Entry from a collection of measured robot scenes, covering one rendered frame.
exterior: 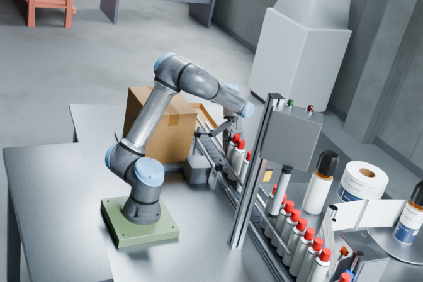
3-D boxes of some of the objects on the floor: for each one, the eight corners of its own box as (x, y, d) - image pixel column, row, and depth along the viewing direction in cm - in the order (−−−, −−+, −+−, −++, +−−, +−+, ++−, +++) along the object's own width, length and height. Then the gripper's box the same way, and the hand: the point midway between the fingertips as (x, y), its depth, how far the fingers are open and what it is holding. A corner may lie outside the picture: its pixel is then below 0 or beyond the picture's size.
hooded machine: (325, 118, 538) (369, -12, 473) (277, 121, 507) (318, -17, 443) (288, 89, 592) (323, -30, 528) (243, 90, 561) (275, -37, 497)
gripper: (244, 116, 235) (245, 160, 234) (236, 116, 243) (236, 159, 243) (228, 116, 231) (228, 161, 231) (220, 116, 240) (220, 160, 239)
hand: (227, 158), depth 236 cm, fingers closed, pressing on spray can
